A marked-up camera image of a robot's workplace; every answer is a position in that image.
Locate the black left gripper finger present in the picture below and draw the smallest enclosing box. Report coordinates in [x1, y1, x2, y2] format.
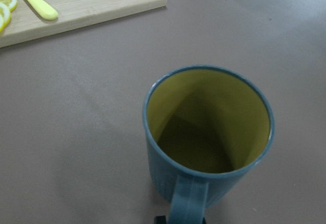
[154, 215, 166, 224]

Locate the blue mug yellow inside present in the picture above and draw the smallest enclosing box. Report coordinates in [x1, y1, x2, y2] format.
[142, 65, 275, 223]

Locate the wooden cutting board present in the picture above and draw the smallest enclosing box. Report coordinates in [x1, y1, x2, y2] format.
[1, 0, 167, 47]

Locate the lemon slice front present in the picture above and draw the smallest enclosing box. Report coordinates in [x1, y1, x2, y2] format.
[0, 15, 5, 32]

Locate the lemon slice middle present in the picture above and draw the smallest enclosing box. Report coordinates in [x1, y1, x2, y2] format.
[1, 3, 11, 27]

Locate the lemon slice back of stack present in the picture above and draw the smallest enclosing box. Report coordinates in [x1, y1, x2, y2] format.
[0, 0, 17, 12]

